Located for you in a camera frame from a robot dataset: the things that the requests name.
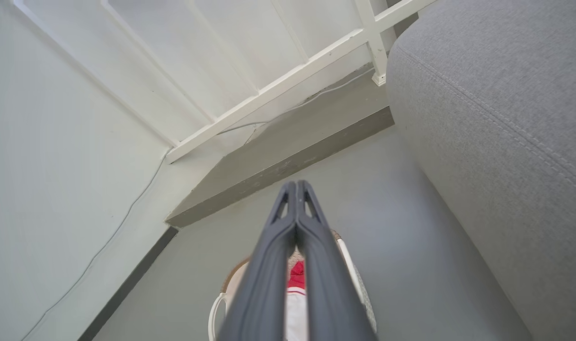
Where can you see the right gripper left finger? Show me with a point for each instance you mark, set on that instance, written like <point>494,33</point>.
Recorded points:
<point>264,274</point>

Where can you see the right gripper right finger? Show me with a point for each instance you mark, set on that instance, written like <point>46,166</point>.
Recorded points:
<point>328,279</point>

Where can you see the cream plastic laundry basket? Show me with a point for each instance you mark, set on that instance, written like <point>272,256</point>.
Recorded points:
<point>359,286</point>

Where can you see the red garment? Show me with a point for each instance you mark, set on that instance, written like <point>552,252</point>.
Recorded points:
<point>296,275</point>

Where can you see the white garment with stripes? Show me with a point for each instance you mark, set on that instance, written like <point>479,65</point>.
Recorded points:
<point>296,317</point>

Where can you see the black baseboard strip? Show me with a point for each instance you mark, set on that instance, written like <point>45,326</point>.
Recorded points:
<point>127,284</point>

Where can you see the white railing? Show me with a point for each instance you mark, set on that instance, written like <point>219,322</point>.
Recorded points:
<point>278,87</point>

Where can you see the grey fabric sofa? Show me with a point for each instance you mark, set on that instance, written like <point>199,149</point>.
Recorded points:
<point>505,118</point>

